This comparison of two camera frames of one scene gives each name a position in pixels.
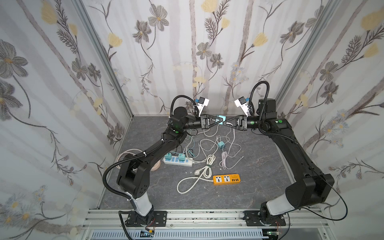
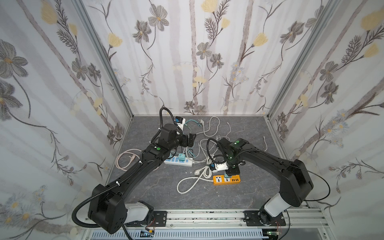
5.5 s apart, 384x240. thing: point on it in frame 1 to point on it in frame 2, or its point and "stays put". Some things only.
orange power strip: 227,179 stays put
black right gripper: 243,122 to 233,167
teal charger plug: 181,157 stays put
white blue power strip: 188,162 stays put
